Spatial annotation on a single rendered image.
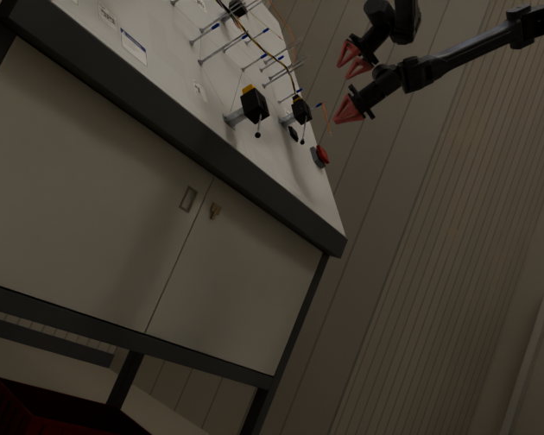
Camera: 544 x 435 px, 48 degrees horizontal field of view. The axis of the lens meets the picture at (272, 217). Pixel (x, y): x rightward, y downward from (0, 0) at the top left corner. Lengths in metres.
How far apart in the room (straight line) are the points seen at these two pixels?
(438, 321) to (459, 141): 0.83
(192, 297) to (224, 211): 0.22
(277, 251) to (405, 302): 1.13
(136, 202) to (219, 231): 0.27
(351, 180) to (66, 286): 1.86
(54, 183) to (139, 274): 0.29
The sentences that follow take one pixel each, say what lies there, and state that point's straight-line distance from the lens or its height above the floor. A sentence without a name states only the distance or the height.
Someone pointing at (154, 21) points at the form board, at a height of 1.04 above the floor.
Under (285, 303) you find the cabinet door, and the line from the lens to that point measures 1.77.
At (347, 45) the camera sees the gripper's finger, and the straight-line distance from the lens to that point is 1.85.
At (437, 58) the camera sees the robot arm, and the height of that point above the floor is 1.35.
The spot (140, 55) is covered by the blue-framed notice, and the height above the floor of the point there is 0.91.
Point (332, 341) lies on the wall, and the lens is 2.61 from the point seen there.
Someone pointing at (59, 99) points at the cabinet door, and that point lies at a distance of 1.18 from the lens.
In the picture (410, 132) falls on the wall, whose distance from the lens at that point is 2.83.
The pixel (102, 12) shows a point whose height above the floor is 0.94.
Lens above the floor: 0.50
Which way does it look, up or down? 10 degrees up
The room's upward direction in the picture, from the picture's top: 23 degrees clockwise
